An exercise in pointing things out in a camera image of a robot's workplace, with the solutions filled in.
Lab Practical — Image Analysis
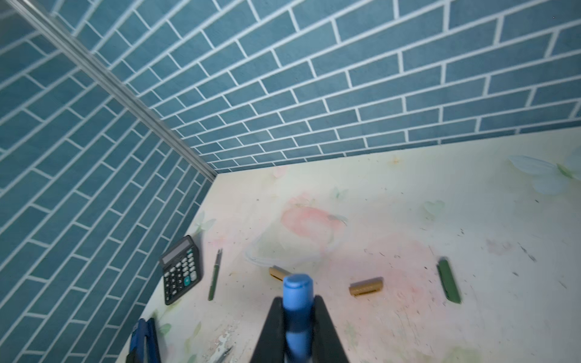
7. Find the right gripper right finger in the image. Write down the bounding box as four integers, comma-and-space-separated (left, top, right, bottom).
312, 296, 349, 363

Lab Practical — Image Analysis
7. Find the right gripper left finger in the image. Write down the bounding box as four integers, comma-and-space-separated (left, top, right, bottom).
250, 297, 286, 363

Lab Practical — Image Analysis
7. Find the blue pen cap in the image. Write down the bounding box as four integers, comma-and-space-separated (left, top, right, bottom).
282, 274, 314, 362

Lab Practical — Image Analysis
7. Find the tan pen left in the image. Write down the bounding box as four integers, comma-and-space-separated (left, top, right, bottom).
214, 346, 233, 363

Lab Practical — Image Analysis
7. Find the tan pen cap right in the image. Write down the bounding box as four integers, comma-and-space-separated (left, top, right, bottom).
349, 277, 384, 296

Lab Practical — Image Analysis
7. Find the tan pen cap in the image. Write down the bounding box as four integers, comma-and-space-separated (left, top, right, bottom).
269, 266, 291, 281
349, 277, 384, 296

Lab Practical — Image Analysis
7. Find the tan pen cap left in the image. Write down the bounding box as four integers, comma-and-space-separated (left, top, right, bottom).
269, 266, 291, 281

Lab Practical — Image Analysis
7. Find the dark green capped pen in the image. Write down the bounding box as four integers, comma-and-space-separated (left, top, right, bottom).
208, 248, 223, 301

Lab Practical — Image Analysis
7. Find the green pen cap far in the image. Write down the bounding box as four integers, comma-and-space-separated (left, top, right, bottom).
437, 257, 461, 304

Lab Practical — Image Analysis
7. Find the black desk calculator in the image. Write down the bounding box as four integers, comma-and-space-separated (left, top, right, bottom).
160, 235, 204, 306

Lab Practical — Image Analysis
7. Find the blue stapler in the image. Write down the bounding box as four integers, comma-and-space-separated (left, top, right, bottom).
126, 318, 162, 363

